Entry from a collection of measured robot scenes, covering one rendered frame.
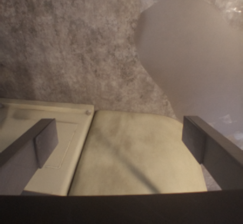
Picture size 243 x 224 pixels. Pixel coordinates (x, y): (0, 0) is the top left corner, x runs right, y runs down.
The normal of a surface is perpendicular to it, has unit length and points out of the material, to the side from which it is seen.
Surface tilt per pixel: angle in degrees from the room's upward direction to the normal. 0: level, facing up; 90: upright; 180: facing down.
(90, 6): 0
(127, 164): 90
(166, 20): 0
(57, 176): 90
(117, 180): 90
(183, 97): 0
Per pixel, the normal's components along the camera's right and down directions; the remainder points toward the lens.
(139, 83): -0.11, 0.62
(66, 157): 0.00, -0.78
